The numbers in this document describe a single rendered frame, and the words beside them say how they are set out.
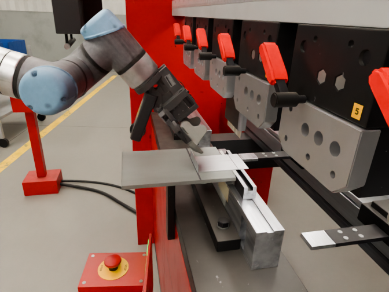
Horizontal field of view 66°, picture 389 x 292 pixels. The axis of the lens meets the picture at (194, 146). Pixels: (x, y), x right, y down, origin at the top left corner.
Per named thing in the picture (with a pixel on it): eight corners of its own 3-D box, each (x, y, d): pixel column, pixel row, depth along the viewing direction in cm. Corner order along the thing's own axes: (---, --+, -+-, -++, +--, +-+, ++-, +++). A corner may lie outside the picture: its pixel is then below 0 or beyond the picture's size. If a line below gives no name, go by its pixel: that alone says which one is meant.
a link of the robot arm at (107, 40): (80, 30, 62) (110, 3, 61) (118, 72, 67) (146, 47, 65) (70, 36, 56) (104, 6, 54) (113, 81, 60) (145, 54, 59)
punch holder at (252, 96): (232, 106, 62) (240, 19, 55) (270, 105, 64) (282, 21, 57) (262, 132, 48) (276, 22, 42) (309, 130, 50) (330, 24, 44)
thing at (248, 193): (218, 160, 85) (219, 150, 84) (228, 159, 86) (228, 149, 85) (242, 199, 67) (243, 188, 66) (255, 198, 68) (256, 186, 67)
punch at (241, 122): (224, 124, 80) (227, 89, 76) (231, 124, 80) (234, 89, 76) (236, 139, 71) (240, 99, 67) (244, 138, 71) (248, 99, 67)
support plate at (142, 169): (122, 154, 82) (121, 151, 81) (215, 149, 87) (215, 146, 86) (121, 190, 65) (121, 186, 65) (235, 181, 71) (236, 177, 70)
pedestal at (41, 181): (31, 183, 253) (10, 84, 220) (63, 181, 258) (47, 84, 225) (24, 196, 235) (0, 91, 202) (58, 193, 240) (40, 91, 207)
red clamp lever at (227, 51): (216, 30, 57) (226, 71, 52) (237, 31, 57) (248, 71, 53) (214, 37, 58) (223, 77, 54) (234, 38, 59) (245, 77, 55)
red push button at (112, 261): (106, 263, 74) (105, 252, 73) (123, 263, 74) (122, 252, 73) (103, 277, 71) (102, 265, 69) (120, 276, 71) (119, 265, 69)
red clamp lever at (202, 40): (194, 26, 74) (200, 56, 70) (210, 26, 75) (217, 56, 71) (193, 32, 76) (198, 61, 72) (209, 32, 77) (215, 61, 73)
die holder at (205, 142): (174, 113, 155) (175, 95, 151) (186, 113, 156) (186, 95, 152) (194, 154, 110) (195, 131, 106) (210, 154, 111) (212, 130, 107)
